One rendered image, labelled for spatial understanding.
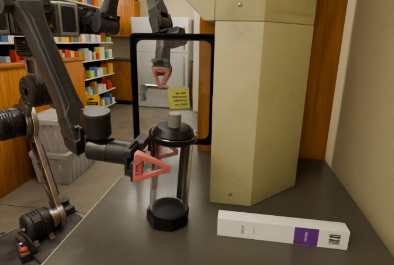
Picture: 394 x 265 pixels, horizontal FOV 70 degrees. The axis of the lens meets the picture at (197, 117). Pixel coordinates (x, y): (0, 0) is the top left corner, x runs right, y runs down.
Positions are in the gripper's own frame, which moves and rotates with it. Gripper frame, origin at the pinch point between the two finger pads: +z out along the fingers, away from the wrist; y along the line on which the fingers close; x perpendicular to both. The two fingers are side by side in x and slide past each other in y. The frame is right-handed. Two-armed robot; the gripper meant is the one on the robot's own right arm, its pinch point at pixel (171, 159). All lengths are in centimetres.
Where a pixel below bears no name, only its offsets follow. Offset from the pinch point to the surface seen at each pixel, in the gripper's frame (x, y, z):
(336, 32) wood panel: -32, 48, 44
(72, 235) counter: 17.6, -9.3, -19.4
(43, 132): 74, 163, -155
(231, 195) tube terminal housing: 12.8, 9.4, 15.2
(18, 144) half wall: 89, 161, -180
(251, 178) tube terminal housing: 6.9, 9.6, 19.6
